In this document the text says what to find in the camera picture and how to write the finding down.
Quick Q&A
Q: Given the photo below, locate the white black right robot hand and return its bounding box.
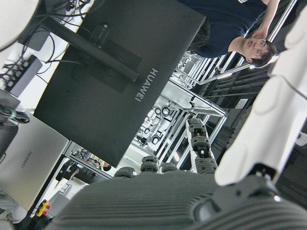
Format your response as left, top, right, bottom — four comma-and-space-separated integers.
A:
45, 9, 307, 230

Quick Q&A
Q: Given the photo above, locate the black Huawei monitor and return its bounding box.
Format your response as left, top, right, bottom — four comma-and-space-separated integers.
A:
33, 0, 207, 168

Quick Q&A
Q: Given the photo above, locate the yellow red emergency stop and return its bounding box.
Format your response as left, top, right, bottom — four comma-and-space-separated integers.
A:
35, 200, 51, 218

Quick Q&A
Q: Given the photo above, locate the silver Huawei laptop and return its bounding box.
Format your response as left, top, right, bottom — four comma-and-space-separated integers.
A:
0, 116, 70, 211

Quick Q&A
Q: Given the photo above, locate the person in navy shirt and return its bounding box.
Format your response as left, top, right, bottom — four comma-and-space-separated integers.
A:
178, 0, 281, 69

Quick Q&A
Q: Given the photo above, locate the aluminium rack frame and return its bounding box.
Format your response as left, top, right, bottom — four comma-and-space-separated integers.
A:
134, 50, 231, 173

